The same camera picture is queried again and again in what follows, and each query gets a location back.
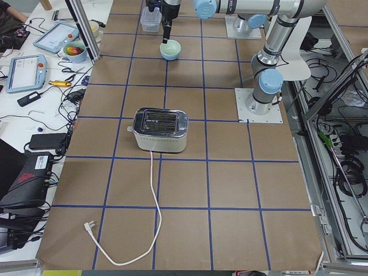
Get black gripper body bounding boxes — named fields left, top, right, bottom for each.
left=163, top=3, right=181, bottom=21

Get green bowl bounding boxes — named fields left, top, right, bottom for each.
left=159, top=39, right=181, bottom=54

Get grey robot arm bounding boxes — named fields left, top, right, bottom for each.
left=193, top=0, right=327, bottom=115
left=233, top=14, right=266, bottom=32

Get beige bowl with lemon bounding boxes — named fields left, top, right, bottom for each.
left=89, top=20, right=99, bottom=38

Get blue bowl with fruit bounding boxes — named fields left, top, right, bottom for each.
left=57, top=41, right=87, bottom=63

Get clear plastic food container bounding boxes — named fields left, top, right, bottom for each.
left=140, top=6, right=162, bottom=33

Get cream and chrome toaster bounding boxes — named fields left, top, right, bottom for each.
left=127, top=107, right=189, bottom=153

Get blue teach pendant tablet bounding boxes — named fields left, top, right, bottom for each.
left=5, top=54, right=47, bottom=93
left=33, top=23, right=79, bottom=53

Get white chair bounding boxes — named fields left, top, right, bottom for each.
left=276, top=16, right=312, bottom=81

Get black power adapter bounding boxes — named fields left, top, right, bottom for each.
left=17, top=91, right=41, bottom=107

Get person at desk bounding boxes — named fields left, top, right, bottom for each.
left=1, top=1, right=29, bottom=53

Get black computer box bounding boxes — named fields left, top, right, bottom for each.
left=1, top=151, right=53, bottom=209

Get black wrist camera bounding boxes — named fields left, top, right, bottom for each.
left=145, top=0, right=163, bottom=12

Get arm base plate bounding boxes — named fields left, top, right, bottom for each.
left=235, top=88, right=283, bottom=124
left=225, top=14, right=266, bottom=40

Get aluminium frame post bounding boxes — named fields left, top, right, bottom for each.
left=65, top=0, right=101, bottom=62

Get black handled scissors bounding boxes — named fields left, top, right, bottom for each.
left=61, top=67, right=85, bottom=82

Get yellow handled screwdriver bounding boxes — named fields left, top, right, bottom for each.
left=48, top=80, right=72, bottom=87

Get white toaster power cord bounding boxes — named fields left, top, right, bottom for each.
left=83, top=151, right=163, bottom=266

